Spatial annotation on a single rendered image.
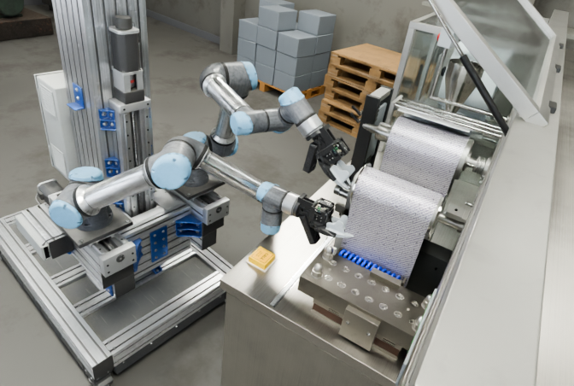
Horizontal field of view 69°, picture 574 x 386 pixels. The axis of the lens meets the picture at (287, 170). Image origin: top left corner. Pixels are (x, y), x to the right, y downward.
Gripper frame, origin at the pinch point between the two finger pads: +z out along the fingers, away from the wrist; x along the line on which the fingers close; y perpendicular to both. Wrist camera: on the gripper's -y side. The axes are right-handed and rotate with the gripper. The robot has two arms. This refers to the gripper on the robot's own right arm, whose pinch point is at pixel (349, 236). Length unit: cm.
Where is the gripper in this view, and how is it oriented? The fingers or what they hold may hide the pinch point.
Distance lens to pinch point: 138.6
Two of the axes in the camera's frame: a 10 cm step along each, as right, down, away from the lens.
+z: 8.4, 3.6, -4.0
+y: 1.2, -8.5, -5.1
